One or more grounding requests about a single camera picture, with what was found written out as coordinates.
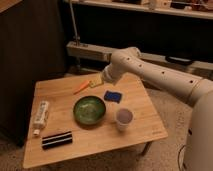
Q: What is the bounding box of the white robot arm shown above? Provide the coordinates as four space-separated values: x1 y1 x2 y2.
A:
94 47 213 171

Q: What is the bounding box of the green ceramic bowl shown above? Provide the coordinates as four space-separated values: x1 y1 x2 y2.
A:
73 96 106 125

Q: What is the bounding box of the white plastic bottle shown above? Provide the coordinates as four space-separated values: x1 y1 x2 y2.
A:
33 101 49 136

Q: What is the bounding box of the orange carrot toy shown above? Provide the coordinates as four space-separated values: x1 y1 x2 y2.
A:
73 81 90 94

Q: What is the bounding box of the blue sponge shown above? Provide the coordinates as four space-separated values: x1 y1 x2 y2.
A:
104 91 122 103

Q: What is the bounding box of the white plastic cup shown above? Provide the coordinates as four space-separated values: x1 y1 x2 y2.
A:
115 108 133 131

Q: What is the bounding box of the wooden table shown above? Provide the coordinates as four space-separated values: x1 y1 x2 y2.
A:
23 74 168 169

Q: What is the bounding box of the metal pole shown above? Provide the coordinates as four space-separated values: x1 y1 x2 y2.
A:
69 0 80 46

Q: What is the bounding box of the black striped box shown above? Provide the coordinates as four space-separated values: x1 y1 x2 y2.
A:
42 131 73 150

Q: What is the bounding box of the dark cabinet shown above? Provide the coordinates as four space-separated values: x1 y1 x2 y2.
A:
0 0 66 146

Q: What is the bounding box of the wooden shelf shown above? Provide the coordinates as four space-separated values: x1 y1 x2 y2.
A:
63 0 213 20

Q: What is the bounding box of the grey metal bench rail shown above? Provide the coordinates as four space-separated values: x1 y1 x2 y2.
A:
65 41 213 80

